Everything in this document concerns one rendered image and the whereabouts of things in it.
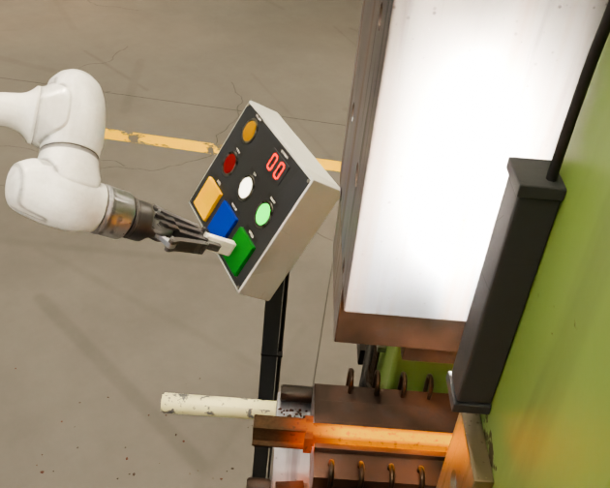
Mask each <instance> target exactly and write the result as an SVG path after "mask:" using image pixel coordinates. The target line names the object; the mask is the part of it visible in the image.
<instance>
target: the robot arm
mask: <svg viewBox="0 0 610 488"><path fill-rule="evenodd" d="M0 126H5V127H9V128H12V129H14V130H16V131H18V132H20V133H21V134H22V135H23V137H24V138H25V139H26V141H27V143H30V144H33V145H34V146H36V147H37V148H38V149H39V150H40V151H39V156H38V159H34V158H33V159H27V160H23V161H20V162H17V163H15V164H14V165H13V166H12V167H11V169H10V171H9V173H8V176H7V180H6V186H5V196H6V201H7V204H8V205H9V206H10V207H11V208H12V209H13V210H14V211H16V212H17V213H19V214H21V215H23V216H25V217H27V218H29V219H32V220H34V221H37V222H39V223H42V224H44V225H47V226H50V227H53V228H57V229H63V230H69V231H87V232H90V233H92V234H98V235H101V236H104V237H108V238H112V239H120V238H121V237H123V238H127V239H130V240H134V241H141V240H143V239H145V238H150V239H152V240H154V241H157V242H160V241H161V242H162V243H163V244H164V245H166V247H165V248H164V250H165V251H166V252H173V251H175V252H183V253H191V254H199V255H202V254H203V253H204V251H205V250H208V251H212V252H215V253H218V254H222V255H225V256H229V255H230V254H231V252H232V251H233V249H234V248H235V246H236V244H235V242H234V241H233V240H230V239H226V238H224V237H221V236H218V235H214V234H211V233H208V232H205V231H206V227H204V226H202V228H201V229H199V228H198V227H199V225H198V224H196V223H194V222H191V221H189V220H187V219H184V218H182V217H180V216H178V215H175V214H173V213H171V212H168V211H166V210H165V209H163V208H162V207H160V206H158V205H157V204H153V206H152V205H151V204H150V203H149V202H147V201H144V200H141V199H137V198H134V196H133V195H132V194H131V193H130V192H127V191H124V190H120V189H117V188H114V187H111V186H110V185H108V184H103V183H101V177H100V172H99V160H100V155H101V151H102V149H103V145H104V139H105V131H106V104H105V98H104V94H103V91H102V88H101V86H100V84H99V83H98V82H97V80H96V79H94V78H93V77H92V76H91V75H89V74H87V73H86V72H84V71H81V70H76V69H70V70H64V71H61V72H59V73H58V74H56V75H55V76H53V77H52V78H51V79H50V80H49V82H48V84H47V86H37V87H36V88H34V89H33V90H31V91H29V92H26V93H7V92H0Z"/></svg>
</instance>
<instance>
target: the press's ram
mask: <svg viewBox="0 0 610 488"><path fill-rule="evenodd" d="M608 1H609V0H363V4H362V11H361V18H360V25H359V32H358V40H357V47H356V54H355V61H354V69H353V76H352V84H351V97H350V104H349V111H348V119H347V126H346V133H345V140H344V148H343V155H342V163H341V169H340V197H341V232H342V264H343V269H344V273H343V295H344V310H345V311H346V312H352V313H363V314H376V315H389V316H400V317H413V318H424V319H437V320H460V321H467V318H468V314H469V311H470V308H471V305H472V301H473V296H474V292H475V289H476V285H477V282H478V278H479V275H480V271H481V268H482V264H483V262H484V258H485V255H486V252H487V248H488V245H489V241H490V238H491V234H492V231H493V227H494V224H495V221H496V218H497V214H498V211H499V208H500V204H501V201H502V197H503V191H504V188H505V184H506V181H507V177H508V173H507V170H506V164H507V161H508V158H509V157H518V158H530V159H540V160H552V158H553V155H554V152H555V149H556V146H557V143H558V140H559V136H560V133H561V130H562V127H563V124H564V121H565V118H566V115H567V112H568V109H569V106H570V103H571V100H572V97H573V94H574V91H575V88H576V85H577V83H578V80H579V77H580V75H581V72H582V69H583V67H584V64H585V61H586V58H587V56H588V53H589V50H590V48H591V45H592V42H593V40H594V37H595V33H596V31H597V28H598V26H599V24H600V22H601V19H602V17H603V14H604V11H605V9H606V6H607V4H608Z"/></svg>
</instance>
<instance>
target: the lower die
mask: <svg viewBox="0 0 610 488"><path fill-rule="evenodd" d="M374 391H375V388H372V387H359V386H354V387H353V388H352V393H351V394H349V393H348V386H346V385H334V384H321V383H314V389H313V396H312V404H311V415H312V416H313V417H314V423H325V424H338V425H350V426H363V427H377V428H389V429H402V430H414V431H427V432H441V433H453V431H454V428H455V424H456V421H457V418H458V415H459V413H458V412H453V411H452V410H451V406H450V401H449V395H448V393H436V392H433V394H432V398H431V400H428V399H427V394H428V392H422V391H409V390H407V391H406V395H405V398H401V396H400V395H401V391H402V390H397V389H384V388H380V391H379V395H378V396H375V395H374ZM445 455H446V452H440V451H428V450H414V449H401V448H388V447H374V446H362V445H348V444H335V443H322V442H314V446H312V451H311V453H310V472H309V488H327V483H328V475H329V467H328V465H327V464H328V461H329V459H333V460H334V480H333V486H332V488H357V486H358V481H359V468H358V467H357V465H358V462H360V461H362V462H363V463H364V467H365V477H364V485H363V488H388V485H389V471H388V470H387V466H388V464H393V465H394V469H395V483H394V488H419V482H420V473H418V472H417V471H416V470H417V467H418V466H422V467H423V468H424V471H425V487H424V488H436V487H437V483H438V480H439V477H440V474H441V471H442V465H443V462H444V459H445Z"/></svg>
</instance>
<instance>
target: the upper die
mask: <svg viewBox="0 0 610 488"><path fill-rule="evenodd" d="M343 273H344V269H343V264H342V232H341V197H340V198H339V205H338V213H337V220H336V227H335V234H334V241H333V315H334V342H340V343H352V344H364V345H377V346H390V347H401V348H414V349H426V350H439V351H458V349H459V345H460V342H461V339H462V335H463V332H464V328H465V325H466V322H465V321H460V320H437V319H424V318H413V317H400V316H389V315H376V314H363V313H352V312H346V311H345V310H344V295H343Z"/></svg>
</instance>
